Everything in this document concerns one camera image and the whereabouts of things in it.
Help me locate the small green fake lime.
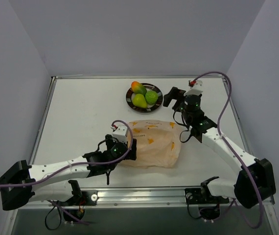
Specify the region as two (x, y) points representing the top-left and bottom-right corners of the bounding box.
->
(145, 91), (159, 105)

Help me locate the green fake pear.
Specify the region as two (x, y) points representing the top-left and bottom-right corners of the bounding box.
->
(132, 94), (147, 109)

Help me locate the orange green fake mango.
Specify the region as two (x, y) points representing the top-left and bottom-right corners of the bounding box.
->
(131, 81), (147, 95)

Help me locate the translucent orange plastic bag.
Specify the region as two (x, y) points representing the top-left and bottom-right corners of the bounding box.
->
(122, 120), (183, 168)

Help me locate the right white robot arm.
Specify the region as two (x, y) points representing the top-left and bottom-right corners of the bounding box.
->
(163, 87), (276, 209)

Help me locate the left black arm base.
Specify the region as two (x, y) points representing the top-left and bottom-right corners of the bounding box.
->
(48, 180), (98, 225)

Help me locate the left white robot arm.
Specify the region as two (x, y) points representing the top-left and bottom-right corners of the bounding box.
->
(0, 135), (137, 211)

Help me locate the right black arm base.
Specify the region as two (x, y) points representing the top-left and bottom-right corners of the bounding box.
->
(185, 176), (230, 223)

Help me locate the brown rimmed ceramic plate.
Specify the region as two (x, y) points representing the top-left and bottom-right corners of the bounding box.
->
(125, 81), (163, 113)

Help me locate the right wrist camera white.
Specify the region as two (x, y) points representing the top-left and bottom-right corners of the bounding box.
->
(184, 80), (203, 96)

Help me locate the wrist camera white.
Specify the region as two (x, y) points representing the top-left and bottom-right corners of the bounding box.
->
(111, 125), (128, 143)
(184, 80), (203, 96)

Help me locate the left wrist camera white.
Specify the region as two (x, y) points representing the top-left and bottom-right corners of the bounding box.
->
(111, 125), (128, 143)

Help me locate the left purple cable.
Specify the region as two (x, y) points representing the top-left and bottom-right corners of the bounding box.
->
(0, 119), (134, 192)

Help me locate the purple cable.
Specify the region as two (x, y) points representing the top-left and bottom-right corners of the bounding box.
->
(0, 119), (134, 192)
(189, 70), (264, 229)

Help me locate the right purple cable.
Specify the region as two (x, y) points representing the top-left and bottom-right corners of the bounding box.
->
(189, 70), (264, 229)

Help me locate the aluminium front rail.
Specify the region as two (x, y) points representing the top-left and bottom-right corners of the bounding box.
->
(9, 188), (275, 209)

